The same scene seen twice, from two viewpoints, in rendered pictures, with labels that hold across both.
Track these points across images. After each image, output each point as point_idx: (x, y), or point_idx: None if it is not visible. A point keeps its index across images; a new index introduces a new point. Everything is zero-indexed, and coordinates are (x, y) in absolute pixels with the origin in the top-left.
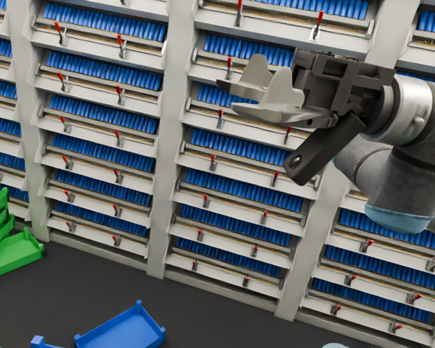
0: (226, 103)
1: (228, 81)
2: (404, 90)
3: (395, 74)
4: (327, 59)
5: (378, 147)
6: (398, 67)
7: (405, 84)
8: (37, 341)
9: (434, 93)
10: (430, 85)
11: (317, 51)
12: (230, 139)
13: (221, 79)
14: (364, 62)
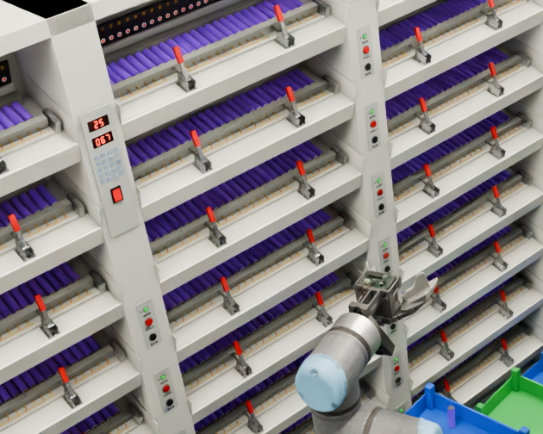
0: None
1: (433, 282)
2: (340, 315)
3: (352, 313)
4: (365, 275)
5: (382, 410)
6: None
7: (341, 315)
8: (521, 429)
9: (329, 330)
10: (335, 328)
11: (373, 271)
12: None
13: (435, 280)
14: (365, 296)
